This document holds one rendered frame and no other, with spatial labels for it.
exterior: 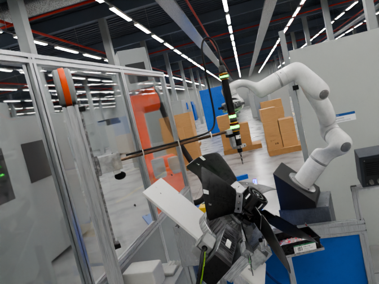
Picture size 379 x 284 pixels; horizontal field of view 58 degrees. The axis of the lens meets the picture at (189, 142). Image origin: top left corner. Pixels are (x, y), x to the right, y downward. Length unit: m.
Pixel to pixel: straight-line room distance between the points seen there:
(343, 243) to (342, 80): 1.73
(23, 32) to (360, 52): 6.80
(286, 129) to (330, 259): 7.13
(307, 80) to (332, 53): 1.57
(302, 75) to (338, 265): 1.12
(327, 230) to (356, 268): 0.28
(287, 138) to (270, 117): 0.70
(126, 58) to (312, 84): 3.90
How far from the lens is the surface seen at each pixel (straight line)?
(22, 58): 1.55
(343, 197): 3.67
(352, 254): 2.28
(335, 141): 2.18
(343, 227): 2.19
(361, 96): 3.54
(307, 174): 2.28
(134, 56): 5.49
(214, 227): 1.64
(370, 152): 2.08
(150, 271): 1.76
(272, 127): 9.17
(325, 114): 2.10
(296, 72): 1.93
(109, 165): 1.48
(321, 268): 2.30
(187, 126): 9.59
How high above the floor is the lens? 1.68
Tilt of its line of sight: 5 degrees down
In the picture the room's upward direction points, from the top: 13 degrees counter-clockwise
